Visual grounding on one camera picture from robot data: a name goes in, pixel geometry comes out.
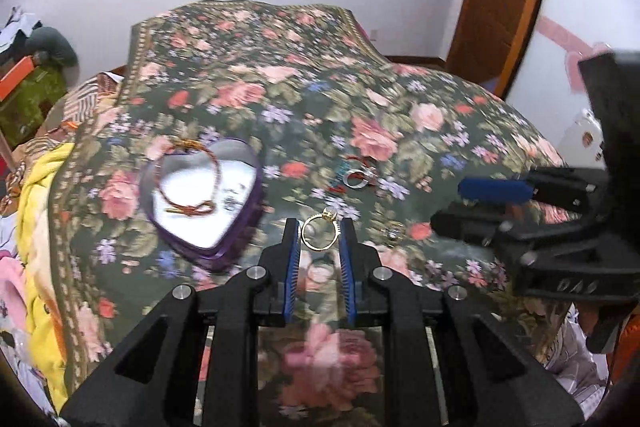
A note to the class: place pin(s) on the yellow blanket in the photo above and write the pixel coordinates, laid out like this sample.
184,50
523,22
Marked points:
42,207

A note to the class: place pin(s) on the green floral blanket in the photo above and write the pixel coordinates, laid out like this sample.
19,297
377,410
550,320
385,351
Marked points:
300,82

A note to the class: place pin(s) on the pink and white printed blanket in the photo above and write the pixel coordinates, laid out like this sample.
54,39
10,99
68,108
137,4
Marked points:
12,287

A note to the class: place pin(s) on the brown striped cloth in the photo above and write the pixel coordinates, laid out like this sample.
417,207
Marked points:
85,102

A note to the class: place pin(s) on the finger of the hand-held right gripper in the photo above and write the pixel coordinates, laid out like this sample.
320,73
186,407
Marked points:
465,227
492,190

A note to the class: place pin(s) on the grey cloth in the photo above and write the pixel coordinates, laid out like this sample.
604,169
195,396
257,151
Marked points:
52,44

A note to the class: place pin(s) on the wall socket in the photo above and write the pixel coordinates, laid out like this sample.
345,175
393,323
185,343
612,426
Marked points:
374,36

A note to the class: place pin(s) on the white plastic object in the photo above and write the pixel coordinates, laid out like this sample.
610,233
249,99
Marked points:
580,137

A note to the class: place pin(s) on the orange box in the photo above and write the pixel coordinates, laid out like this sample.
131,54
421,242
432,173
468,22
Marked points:
15,77

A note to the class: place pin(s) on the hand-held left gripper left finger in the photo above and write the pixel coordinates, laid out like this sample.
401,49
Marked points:
293,277

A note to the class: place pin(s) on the pale printed cloth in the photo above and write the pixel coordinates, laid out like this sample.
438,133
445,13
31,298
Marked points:
575,357

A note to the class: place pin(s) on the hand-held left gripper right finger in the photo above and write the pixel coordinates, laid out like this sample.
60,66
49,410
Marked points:
348,277

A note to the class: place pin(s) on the pink tape strips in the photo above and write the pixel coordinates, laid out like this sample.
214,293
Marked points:
560,34

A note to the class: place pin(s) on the purple heart-shaped jewelry box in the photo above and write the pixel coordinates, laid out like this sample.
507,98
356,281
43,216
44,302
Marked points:
210,229

